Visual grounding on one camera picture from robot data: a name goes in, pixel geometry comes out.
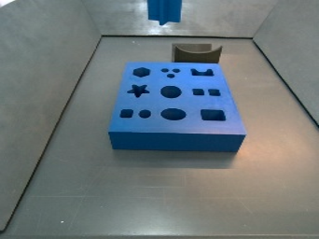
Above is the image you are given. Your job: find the dark curved holder block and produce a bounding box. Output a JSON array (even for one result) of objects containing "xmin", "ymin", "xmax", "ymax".
[{"xmin": 173, "ymin": 43, "xmax": 223, "ymax": 63}]

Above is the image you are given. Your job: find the blue shape-sorting block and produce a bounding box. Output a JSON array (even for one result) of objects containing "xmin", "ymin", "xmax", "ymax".
[{"xmin": 109, "ymin": 62, "xmax": 247, "ymax": 152}]

